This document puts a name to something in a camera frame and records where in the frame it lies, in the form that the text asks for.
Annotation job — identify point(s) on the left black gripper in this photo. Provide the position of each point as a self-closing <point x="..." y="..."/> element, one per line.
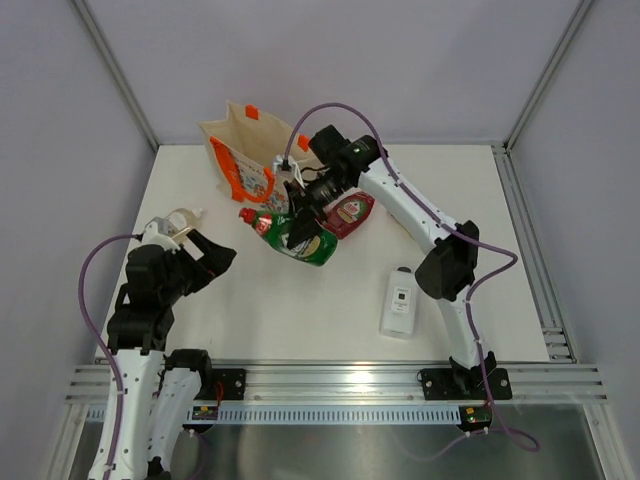
<point x="215" y="261"/>

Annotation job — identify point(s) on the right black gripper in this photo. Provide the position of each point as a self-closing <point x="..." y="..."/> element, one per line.
<point x="304" y="225"/>

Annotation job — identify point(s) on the green dish soap bottle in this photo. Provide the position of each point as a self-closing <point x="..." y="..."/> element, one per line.
<point x="274" y="228"/>

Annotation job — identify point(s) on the clear liquid soap bottle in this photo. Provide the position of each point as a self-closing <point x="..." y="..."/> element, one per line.
<point x="181" y="221"/>

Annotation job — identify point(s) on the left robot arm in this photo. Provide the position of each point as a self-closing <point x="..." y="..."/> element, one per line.
<point x="150" y="390"/>

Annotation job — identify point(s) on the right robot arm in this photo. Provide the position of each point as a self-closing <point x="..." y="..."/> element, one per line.
<point x="451" y="248"/>

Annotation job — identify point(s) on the cream canvas tote bag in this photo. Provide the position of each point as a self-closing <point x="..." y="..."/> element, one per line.
<point x="243" y="147"/>

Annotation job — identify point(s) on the red dish soap bottle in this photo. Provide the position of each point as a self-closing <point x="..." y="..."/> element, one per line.
<point x="348" y="214"/>

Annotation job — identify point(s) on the white rectangular bottle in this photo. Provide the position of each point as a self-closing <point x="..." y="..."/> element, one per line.
<point x="399" y="312"/>

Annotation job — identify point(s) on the left small circuit board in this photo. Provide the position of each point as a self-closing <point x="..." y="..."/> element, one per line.
<point x="204" y="413"/>

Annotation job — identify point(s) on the small circuit board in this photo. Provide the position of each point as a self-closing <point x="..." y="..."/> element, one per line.
<point x="204" y="413"/>
<point x="475" y="418"/>

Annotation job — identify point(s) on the right small circuit board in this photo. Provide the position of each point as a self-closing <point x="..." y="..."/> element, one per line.
<point x="475" y="418"/>

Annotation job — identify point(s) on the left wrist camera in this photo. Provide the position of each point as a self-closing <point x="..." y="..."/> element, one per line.
<point x="161" y="232"/>

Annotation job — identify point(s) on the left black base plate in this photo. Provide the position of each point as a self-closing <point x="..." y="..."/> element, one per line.
<point x="223" y="384"/>

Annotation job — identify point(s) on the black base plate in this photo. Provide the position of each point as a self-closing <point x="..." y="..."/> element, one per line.
<point x="223" y="384"/>
<point x="448" y="384"/>

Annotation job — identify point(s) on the aluminium mounting rail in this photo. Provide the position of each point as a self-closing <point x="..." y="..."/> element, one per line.
<point x="546" y="383"/>

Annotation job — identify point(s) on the white slotted cable duct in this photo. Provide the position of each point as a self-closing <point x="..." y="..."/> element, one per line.
<point x="325" y="415"/>

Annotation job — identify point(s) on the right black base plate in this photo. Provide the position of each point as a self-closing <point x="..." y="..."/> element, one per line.
<point x="448" y="384"/>

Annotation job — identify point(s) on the left corner aluminium post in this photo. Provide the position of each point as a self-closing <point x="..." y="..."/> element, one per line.
<point x="96" y="36"/>

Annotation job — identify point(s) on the corner aluminium post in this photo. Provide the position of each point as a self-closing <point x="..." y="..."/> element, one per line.
<point x="552" y="66"/>
<point x="96" y="36"/>

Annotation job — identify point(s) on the right corner aluminium post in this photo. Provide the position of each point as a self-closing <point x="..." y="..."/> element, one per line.
<point x="552" y="66"/>

